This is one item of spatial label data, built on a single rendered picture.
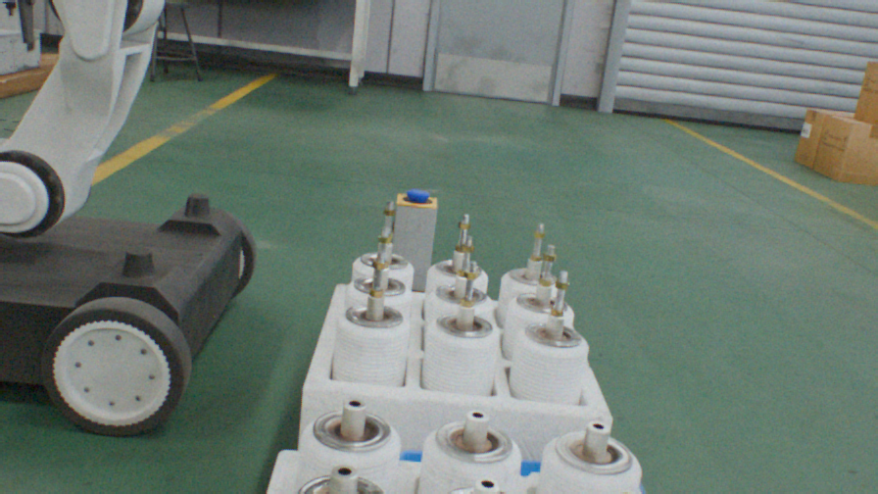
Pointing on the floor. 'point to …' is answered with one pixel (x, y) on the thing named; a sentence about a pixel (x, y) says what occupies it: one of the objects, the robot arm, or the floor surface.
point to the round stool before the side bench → (167, 42)
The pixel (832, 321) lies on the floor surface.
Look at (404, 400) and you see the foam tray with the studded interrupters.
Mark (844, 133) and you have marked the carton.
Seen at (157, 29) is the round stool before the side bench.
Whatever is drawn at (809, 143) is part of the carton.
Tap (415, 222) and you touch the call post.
